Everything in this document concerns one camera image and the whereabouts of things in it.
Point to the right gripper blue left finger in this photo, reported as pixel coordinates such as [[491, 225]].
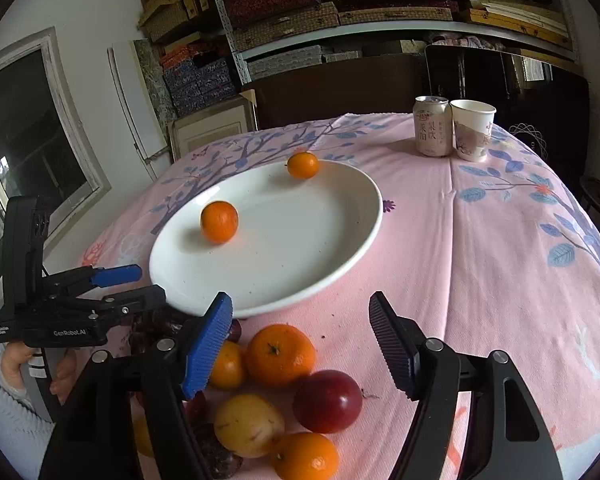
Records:
[[205, 344]]

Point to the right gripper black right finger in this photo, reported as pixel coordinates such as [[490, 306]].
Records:
[[418, 365]]

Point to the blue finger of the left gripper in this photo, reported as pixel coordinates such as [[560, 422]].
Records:
[[81, 280]]

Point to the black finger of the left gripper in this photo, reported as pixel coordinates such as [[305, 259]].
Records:
[[134, 301]]

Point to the small orange kumquat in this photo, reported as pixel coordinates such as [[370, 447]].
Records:
[[229, 371]]

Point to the large orange mandarin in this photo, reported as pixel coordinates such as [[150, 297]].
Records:
[[279, 355]]

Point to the dark red plum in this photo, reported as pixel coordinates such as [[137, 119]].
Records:
[[327, 402]]

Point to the small orange mandarin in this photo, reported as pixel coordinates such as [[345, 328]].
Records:
[[219, 221]]

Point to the yellow peach fruit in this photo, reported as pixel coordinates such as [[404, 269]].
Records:
[[248, 425]]

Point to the dark water chestnut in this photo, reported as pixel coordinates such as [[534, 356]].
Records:
[[222, 463]]

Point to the grey knitted sleeve forearm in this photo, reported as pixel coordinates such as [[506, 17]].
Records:
[[24, 435]]

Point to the person's left hand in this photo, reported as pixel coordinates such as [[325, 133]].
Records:
[[17, 353]]

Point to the white oval plate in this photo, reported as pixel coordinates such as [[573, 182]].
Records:
[[294, 239]]

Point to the pink patterned tablecloth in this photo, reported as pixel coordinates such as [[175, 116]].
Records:
[[497, 255]]

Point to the framed picture leaning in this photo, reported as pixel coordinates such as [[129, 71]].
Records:
[[216, 122]]

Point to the pink drink can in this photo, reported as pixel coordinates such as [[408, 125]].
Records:
[[433, 126]]

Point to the white paper cup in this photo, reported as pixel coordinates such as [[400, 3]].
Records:
[[472, 122]]

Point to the dark wooden cabinet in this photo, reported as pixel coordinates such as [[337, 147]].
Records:
[[382, 84]]

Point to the white metal shelf unit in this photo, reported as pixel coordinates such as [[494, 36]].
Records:
[[271, 31]]

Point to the dark window white frame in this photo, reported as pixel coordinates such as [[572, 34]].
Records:
[[44, 150]]

